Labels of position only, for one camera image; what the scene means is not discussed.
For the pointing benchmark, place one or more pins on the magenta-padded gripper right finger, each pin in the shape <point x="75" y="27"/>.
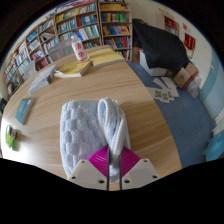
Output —
<point x="140" y="173"/>

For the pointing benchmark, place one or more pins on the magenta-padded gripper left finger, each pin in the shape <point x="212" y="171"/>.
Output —
<point x="88" y="173"/>

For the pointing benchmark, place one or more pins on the white waffle-textured towel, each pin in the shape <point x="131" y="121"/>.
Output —
<point x="80" y="133"/>

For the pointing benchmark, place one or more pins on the scattered paper sheets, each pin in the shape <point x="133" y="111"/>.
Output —
<point x="163" y="91"/>

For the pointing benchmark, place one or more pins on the green plastic bag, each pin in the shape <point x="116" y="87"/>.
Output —
<point x="9" y="141"/>

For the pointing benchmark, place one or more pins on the teal book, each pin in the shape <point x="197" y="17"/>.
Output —
<point x="23" y="110"/>

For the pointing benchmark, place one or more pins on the grey book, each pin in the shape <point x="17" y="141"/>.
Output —
<point x="41" y="79"/>

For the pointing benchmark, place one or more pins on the white box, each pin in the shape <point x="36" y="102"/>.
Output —
<point x="151" y="68"/>

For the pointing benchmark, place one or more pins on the thick yellow book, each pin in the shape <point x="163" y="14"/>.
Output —
<point x="73" y="68"/>

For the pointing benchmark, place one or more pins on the brown cardboard box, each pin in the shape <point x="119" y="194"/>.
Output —
<point x="185" y="76"/>

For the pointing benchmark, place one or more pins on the thin yellow book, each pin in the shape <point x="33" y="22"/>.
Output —
<point x="105" y="56"/>

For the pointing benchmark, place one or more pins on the narrow grey mesh chair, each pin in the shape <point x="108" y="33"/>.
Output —
<point x="30" y="70"/>

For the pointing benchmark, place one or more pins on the clear bottle with red label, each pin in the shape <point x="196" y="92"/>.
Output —
<point x="80" y="50"/>

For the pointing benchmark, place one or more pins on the wide grey mesh chair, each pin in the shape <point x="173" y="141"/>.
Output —
<point x="60" y="50"/>

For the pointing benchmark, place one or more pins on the wooden bookshelf unit with books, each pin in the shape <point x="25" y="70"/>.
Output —
<point x="83" y="20"/>

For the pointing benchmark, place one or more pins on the red wall hanging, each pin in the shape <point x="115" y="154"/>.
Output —
<point x="190" y="41"/>

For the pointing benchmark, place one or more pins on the small wooden wall shelf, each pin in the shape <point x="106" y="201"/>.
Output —
<point x="170" y="23"/>

